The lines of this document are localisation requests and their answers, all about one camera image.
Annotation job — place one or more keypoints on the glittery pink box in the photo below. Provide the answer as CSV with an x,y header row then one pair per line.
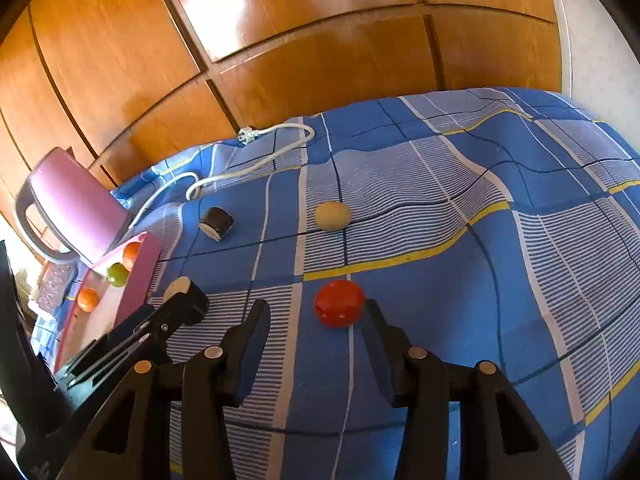
x,y
55,285

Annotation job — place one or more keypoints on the cylindrical eggplant piece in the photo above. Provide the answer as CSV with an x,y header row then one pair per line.
x,y
181,287

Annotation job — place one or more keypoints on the wooden wardrobe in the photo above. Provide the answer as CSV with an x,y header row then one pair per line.
x,y
250,35

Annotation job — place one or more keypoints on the green tomato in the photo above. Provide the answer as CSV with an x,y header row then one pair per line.
x,y
118,274

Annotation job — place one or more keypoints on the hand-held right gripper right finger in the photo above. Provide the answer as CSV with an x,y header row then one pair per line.
x,y
379,345

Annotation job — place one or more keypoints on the pink electric kettle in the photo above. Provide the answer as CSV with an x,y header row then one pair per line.
x,y
75,205

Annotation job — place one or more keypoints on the orange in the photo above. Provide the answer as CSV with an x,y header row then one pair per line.
x,y
88,299
132,256

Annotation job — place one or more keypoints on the small eggplant slice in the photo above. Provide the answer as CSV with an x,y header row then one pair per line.
x,y
217,222

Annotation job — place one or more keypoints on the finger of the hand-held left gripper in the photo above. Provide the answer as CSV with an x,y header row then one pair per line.
x,y
125,329
165,329

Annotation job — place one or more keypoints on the small beige potato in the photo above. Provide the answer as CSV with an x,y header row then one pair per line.
x,y
332,216

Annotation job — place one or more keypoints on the red tomato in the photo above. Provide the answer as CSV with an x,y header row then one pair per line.
x,y
339,303

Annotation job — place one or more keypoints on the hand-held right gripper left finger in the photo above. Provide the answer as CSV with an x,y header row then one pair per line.
x,y
254,341

